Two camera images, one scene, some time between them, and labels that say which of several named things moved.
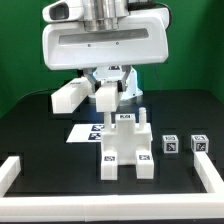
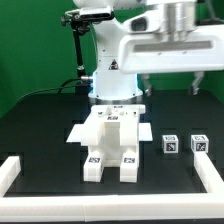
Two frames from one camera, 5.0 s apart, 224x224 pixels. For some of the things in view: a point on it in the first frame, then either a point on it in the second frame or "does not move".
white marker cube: x=144 y=166 to x=129 y=169
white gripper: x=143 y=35 to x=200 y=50
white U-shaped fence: x=208 y=205 does not move
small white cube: x=109 y=166 to x=93 y=167
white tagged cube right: x=199 y=143 does not move
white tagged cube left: x=170 y=144 does not move
